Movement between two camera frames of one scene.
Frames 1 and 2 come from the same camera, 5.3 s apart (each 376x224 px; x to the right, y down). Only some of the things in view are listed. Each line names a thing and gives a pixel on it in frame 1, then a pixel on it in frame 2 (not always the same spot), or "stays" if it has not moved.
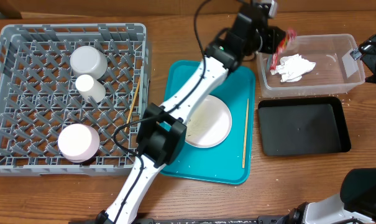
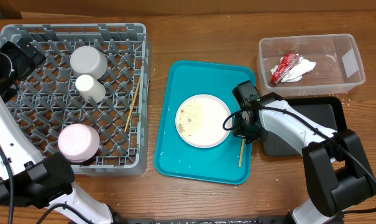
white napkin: (292, 67) stays
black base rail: (273, 219) stays
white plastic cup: (89, 86) stays
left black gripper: (270, 39) -> (27, 65)
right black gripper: (371, 55) -> (237, 130)
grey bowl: (88, 60) stays
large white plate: (210, 124) stays
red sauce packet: (289, 35) -> (286, 64)
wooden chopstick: (133, 102) stays
